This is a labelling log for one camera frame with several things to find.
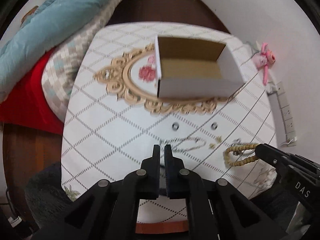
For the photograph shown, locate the white power strip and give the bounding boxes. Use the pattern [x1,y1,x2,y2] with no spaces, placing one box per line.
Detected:
[266,81,297,147]

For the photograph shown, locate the pink panther plush toy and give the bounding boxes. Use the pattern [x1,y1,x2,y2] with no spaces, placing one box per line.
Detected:
[252,43,276,86]

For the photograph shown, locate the black fluffy stool cushion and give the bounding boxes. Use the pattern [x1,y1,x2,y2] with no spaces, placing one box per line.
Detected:
[24,162,73,228]

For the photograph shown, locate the red bed sheet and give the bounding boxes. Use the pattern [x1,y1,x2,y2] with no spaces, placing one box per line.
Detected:
[1,49,63,135]

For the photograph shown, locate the wooden bead bracelet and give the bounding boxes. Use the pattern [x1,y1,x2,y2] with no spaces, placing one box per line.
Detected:
[223,143,261,168]

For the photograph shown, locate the checkered mattress pad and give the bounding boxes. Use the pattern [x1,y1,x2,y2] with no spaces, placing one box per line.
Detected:
[41,0,122,122]

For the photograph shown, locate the thin silver chain necklace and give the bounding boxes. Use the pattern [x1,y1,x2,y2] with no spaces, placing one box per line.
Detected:
[158,136,207,153]

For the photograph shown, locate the white cardboard box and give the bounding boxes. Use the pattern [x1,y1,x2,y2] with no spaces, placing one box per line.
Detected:
[155,36,246,99]

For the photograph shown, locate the light blue quilt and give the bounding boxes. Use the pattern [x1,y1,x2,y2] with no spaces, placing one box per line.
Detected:
[1,0,109,101]

